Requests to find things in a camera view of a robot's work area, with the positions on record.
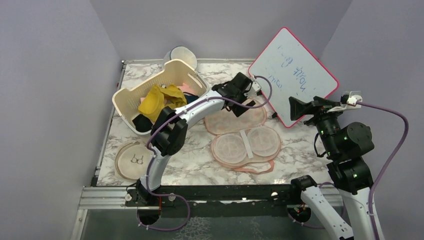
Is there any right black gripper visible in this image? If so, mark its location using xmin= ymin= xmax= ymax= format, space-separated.
xmin=289 ymin=95 xmax=345 ymax=157

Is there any floral orange laundry bag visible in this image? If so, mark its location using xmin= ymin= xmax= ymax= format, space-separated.
xmin=204 ymin=106 xmax=282 ymax=174

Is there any cream plastic laundry basket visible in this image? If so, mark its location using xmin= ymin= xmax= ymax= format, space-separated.
xmin=112 ymin=59 xmax=210 ymax=136

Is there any yellow bra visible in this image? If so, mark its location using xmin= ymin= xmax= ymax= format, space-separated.
xmin=138 ymin=84 xmax=188 ymax=122

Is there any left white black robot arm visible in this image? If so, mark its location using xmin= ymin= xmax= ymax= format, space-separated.
xmin=135 ymin=72 xmax=256 ymax=206

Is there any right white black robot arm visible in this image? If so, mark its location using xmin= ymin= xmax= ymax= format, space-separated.
xmin=288 ymin=93 xmax=385 ymax=240

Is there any dark blue bra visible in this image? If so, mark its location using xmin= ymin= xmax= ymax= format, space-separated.
xmin=184 ymin=94 xmax=199 ymax=104

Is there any round white mesh bag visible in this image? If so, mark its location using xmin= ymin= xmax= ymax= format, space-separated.
xmin=162 ymin=46 xmax=198 ymax=70

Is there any round beige bra wash bag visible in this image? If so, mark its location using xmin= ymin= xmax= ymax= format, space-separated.
xmin=114 ymin=140 xmax=152 ymax=181

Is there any pink framed whiteboard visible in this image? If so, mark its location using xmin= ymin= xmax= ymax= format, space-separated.
xmin=247 ymin=27 xmax=340 ymax=128

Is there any pink garment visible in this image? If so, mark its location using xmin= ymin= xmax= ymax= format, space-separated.
xmin=155 ymin=83 xmax=197 ymax=96

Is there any black garment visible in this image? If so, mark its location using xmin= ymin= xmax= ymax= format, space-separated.
xmin=132 ymin=113 xmax=153 ymax=133

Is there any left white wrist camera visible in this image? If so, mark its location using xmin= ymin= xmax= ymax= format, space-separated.
xmin=246 ymin=75 xmax=262 ymax=97

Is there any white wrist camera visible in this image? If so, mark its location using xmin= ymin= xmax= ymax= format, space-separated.
xmin=246 ymin=75 xmax=262 ymax=97
xmin=327 ymin=91 xmax=363 ymax=113

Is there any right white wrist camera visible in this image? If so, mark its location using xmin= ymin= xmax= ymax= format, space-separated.
xmin=327 ymin=91 xmax=363 ymax=113

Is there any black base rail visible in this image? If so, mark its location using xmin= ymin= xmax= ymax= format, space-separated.
xmin=124 ymin=184 xmax=312 ymax=222

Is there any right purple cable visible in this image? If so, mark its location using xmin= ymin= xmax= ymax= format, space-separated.
xmin=286 ymin=100 xmax=410 ymax=240

